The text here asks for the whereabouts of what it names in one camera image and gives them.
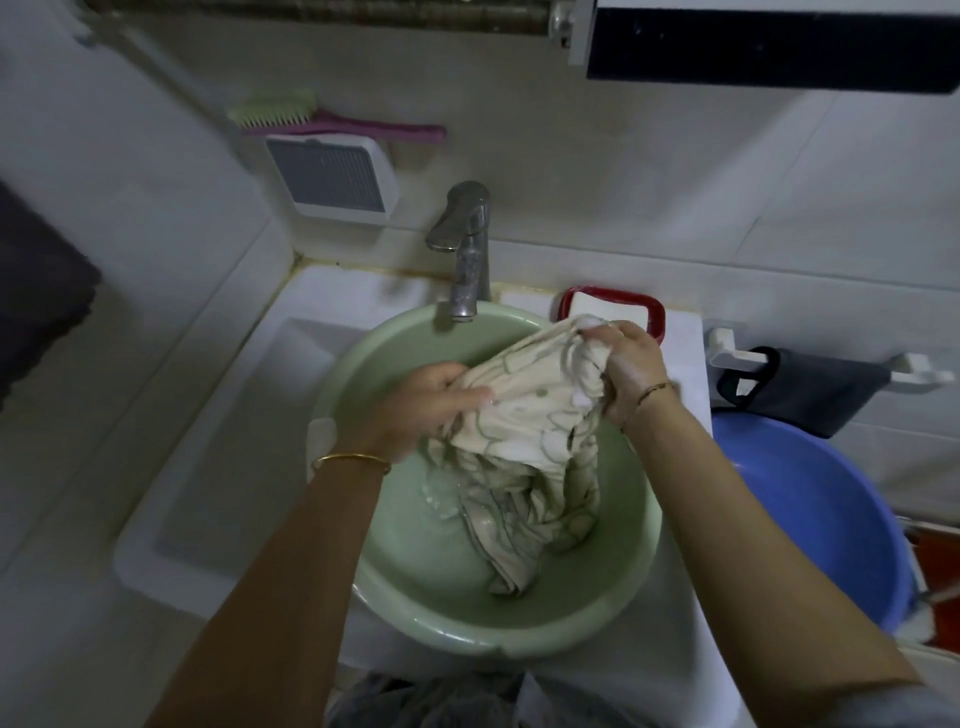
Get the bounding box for person's left hand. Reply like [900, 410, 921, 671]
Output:
[352, 362, 496, 466]

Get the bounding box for person's right hand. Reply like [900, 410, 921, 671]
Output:
[581, 320, 673, 433]

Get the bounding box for red soap dish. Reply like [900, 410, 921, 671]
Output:
[556, 284, 667, 345]

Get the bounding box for white soap bar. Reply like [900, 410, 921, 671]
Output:
[568, 292, 650, 330]

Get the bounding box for cream leaf-patterned clothes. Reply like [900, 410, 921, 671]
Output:
[423, 313, 618, 599]

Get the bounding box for light green plastic basin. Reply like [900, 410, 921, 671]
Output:
[307, 301, 665, 660]

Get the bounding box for metal faucet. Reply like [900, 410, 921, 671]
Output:
[425, 180, 493, 324]

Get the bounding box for person's left forearm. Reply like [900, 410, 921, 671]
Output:
[146, 449, 395, 728]

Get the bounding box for person's right forearm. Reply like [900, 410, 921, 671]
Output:
[622, 386, 924, 728]

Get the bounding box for person's grey patterned shirt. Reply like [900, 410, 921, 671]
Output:
[326, 671, 960, 728]

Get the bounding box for gold bangle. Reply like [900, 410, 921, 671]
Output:
[310, 452, 394, 477]

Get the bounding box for dark grey cloth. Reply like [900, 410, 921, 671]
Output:
[716, 345, 894, 440]

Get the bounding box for white ceramic sink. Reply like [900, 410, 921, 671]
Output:
[112, 262, 751, 728]

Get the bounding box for blue plastic basin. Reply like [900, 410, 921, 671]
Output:
[708, 410, 918, 637]

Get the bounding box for green and pink scrub brush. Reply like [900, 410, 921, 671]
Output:
[227, 89, 448, 145]

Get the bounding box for red bucket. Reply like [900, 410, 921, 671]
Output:
[903, 521, 960, 654]

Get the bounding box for dark purple towel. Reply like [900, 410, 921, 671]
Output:
[0, 179, 104, 410]

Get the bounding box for rusty metal towel bar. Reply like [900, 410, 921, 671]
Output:
[74, 0, 577, 50]

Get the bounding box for thin cord bracelet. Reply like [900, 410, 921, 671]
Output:
[620, 382, 673, 433]

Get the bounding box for white wall box grey ribbed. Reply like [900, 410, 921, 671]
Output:
[263, 133, 403, 221]

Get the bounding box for white wall cabinet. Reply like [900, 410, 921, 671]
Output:
[567, 0, 960, 95]

